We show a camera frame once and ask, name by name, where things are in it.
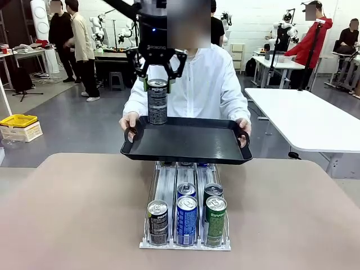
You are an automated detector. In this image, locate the person in red jacket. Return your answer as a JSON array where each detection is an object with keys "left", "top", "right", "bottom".
[{"left": 283, "top": 0, "right": 334, "bottom": 91}]

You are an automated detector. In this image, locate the person's right forearm white sleeve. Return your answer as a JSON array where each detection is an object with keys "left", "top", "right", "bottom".
[{"left": 123, "top": 81, "right": 150, "bottom": 120}]

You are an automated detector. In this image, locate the large white table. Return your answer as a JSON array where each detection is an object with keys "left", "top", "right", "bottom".
[{"left": 244, "top": 87, "right": 360, "bottom": 178}]

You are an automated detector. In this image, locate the dark workbench desk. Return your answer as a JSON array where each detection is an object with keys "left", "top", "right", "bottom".
[{"left": 94, "top": 49, "right": 139, "bottom": 88}]

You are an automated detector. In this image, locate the person's left hand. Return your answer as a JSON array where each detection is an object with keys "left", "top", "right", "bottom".
[{"left": 235, "top": 118, "right": 252, "bottom": 147}]

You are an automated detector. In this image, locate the white cluttered side table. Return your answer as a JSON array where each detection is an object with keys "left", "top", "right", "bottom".
[{"left": 0, "top": 46, "right": 47, "bottom": 85}]

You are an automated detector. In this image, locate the black floor tripod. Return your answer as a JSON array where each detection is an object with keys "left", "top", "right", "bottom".
[{"left": 12, "top": 67, "right": 44, "bottom": 102}]

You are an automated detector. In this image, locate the white drawer cabinet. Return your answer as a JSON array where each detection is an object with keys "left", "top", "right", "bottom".
[{"left": 230, "top": 43, "right": 245, "bottom": 74}]

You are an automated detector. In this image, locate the grey plastic stool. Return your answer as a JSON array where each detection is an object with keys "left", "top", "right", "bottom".
[{"left": 109, "top": 71, "right": 125, "bottom": 91}]

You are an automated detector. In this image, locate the person in white coat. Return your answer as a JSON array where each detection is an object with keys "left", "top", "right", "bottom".
[{"left": 123, "top": 0, "right": 251, "bottom": 122}]

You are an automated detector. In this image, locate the blue beverage can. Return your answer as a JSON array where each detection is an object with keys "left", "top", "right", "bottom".
[
  {"left": 177, "top": 182, "right": 197, "bottom": 199},
  {"left": 176, "top": 195, "right": 198, "bottom": 245}
]

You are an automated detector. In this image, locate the green beverage can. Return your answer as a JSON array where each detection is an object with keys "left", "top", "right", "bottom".
[
  {"left": 202, "top": 183, "right": 224, "bottom": 226},
  {"left": 205, "top": 196, "right": 227, "bottom": 247}
]

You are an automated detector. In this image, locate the clear plastic container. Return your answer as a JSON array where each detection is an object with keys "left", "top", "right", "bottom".
[{"left": 1, "top": 137, "right": 25, "bottom": 150}]

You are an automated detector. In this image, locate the white humanoid robot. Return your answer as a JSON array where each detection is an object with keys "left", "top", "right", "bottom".
[{"left": 265, "top": 8, "right": 299, "bottom": 52}]

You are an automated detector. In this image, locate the seated person in black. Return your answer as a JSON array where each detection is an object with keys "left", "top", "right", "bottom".
[{"left": 336, "top": 19, "right": 360, "bottom": 56}]

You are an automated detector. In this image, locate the person in black outfit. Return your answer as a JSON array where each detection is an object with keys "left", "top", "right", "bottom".
[{"left": 48, "top": 0, "right": 76, "bottom": 84}]

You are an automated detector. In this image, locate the person's left forearm white sleeve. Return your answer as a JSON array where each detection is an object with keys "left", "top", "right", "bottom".
[{"left": 222, "top": 84, "right": 251, "bottom": 122}]

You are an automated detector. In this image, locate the white tower air conditioner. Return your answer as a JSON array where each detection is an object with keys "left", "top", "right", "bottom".
[{"left": 30, "top": 0, "right": 61, "bottom": 74}]

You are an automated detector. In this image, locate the black plastic serving tray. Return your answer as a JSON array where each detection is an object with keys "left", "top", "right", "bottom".
[{"left": 120, "top": 115, "right": 253, "bottom": 165}]

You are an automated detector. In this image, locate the black Pepsi can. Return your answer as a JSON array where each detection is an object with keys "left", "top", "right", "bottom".
[
  {"left": 147, "top": 78, "right": 169, "bottom": 125},
  {"left": 147, "top": 199, "right": 169, "bottom": 244}
]

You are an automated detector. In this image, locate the yellow lidded white crate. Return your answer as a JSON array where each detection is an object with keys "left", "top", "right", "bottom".
[{"left": 0, "top": 114, "right": 43, "bottom": 143}]

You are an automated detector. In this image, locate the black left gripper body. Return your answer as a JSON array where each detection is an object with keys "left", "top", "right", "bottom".
[{"left": 137, "top": 0, "right": 177, "bottom": 66}]

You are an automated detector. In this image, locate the person's right hand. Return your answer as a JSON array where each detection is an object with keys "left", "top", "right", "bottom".
[{"left": 119, "top": 111, "right": 141, "bottom": 141}]

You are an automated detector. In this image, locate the black camera tripod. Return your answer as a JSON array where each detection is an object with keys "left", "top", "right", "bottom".
[{"left": 268, "top": 28, "right": 284, "bottom": 76}]

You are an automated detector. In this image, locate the person in beige shirt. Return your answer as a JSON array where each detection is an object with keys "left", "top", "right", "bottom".
[{"left": 64, "top": 0, "right": 101, "bottom": 102}]

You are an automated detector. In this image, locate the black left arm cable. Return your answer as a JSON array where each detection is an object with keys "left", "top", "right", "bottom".
[{"left": 102, "top": 0, "right": 141, "bottom": 22}]

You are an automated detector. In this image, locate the white can dispenser rack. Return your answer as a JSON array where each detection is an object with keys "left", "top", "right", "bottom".
[{"left": 139, "top": 160, "right": 232, "bottom": 250}]

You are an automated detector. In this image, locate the person in black t-shirt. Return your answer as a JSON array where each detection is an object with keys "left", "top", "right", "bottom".
[{"left": 210, "top": 0, "right": 226, "bottom": 47}]

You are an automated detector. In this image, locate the black backpack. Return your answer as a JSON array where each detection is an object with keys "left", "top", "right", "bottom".
[{"left": 245, "top": 57, "right": 257, "bottom": 77}]

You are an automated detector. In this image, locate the white long background table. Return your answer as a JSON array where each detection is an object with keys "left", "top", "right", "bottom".
[{"left": 251, "top": 55, "right": 306, "bottom": 88}]

